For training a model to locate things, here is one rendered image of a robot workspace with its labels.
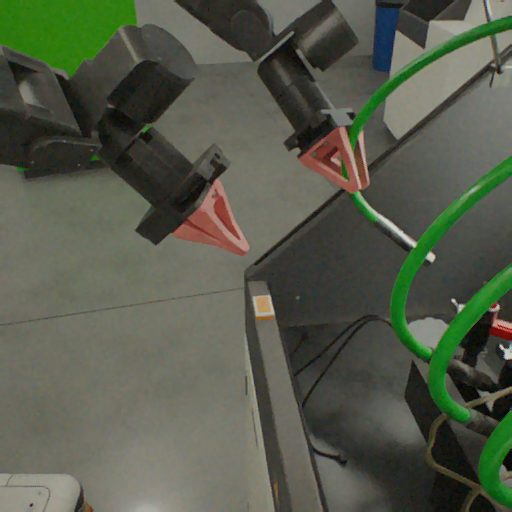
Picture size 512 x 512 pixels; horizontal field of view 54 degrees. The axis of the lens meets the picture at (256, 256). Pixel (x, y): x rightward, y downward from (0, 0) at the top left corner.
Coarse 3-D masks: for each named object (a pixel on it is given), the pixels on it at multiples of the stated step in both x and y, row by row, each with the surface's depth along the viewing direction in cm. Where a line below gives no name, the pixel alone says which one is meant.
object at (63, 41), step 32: (0, 0) 296; (32, 0) 302; (64, 0) 308; (96, 0) 315; (128, 0) 321; (0, 32) 304; (32, 32) 310; (64, 32) 317; (96, 32) 324; (64, 64) 326; (96, 160) 368
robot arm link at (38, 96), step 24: (0, 48) 37; (0, 72) 36; (24, 72) 39; (48, 72) 40; (0, 96) 34; (24, 96) 38; (48, 96) 39; (0, 120) 35; (24, 120) 36; (48, 120) 37; (72, 120) 40; (0, 144) 37; (24, 144) 38
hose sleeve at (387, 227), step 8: (376, 224) 66; (384, 224) 66; (392, 224) 67; (384, 232) 67; (392, 232) 66; (400, 232) 67; (392, 240) 67; (400, 240) 67; (408, 240) 67; (408, 248) 67
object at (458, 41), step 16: (464, 32) 53; (480, 32) 52; (496, 32) 52; (432, 48) 54; (448, 48) 54; (416, 64) 55; (400, 80) 56; (384, 96) 58; (368, 112) 59; (352, 128) 61; (352, 144) 62; (368, 208) 66
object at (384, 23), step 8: (376, 0) 598; (384, 0) 594; (392, 0) 594; (400, 0) 594; (376, 8) 597; (384, 8) 584; (392, 8) 579; (376, 16) 601; (384, 16) 588; (392, 16) 582; (376, 24) 604; (384, 24) 592; (392, 24) 587; (376, 32) 608; (384, 32) 597; (392, 32) 591; (376, 40) 612; (384, 40) 601; (392, 40) 596; (376, 48) 616; (384, 48) 606; (392, 48) 602; (376, 56) 620; (384, 56) 611; (392, 56) 607; (376, 64) 624; (384, 64) 616
